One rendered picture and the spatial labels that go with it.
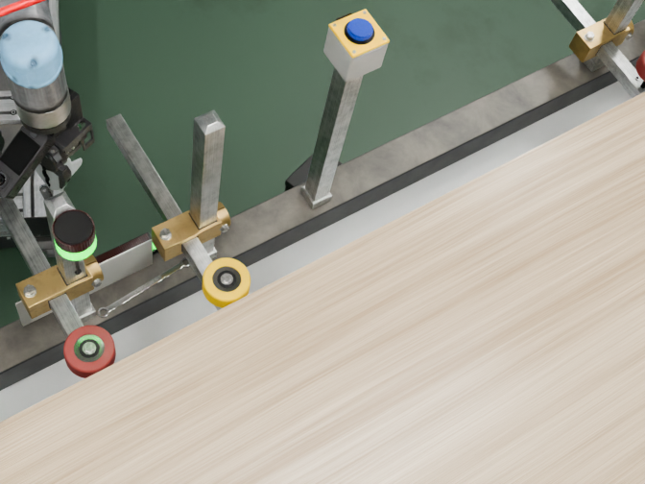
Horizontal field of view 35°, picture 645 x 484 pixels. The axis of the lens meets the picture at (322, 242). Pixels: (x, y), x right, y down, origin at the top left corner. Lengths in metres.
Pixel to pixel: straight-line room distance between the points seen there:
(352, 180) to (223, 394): 0.62
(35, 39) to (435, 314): 0.80
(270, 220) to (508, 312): 0.51
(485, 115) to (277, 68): 1.00
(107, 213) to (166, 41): 0.60
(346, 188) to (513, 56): 1.33
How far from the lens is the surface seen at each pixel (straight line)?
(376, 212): 2.13
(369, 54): 1.59
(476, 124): 2.20
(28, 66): 1.36
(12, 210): 1.83
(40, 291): 1.74
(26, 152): 1.51
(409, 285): 1.75
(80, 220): 1.52
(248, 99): 2.99
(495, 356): 1.74
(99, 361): 1.65
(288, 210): 2.01
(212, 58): 3.07
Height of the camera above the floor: 2.45
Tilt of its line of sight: 62 degrees down
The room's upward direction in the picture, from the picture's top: 17 degrees clockwise
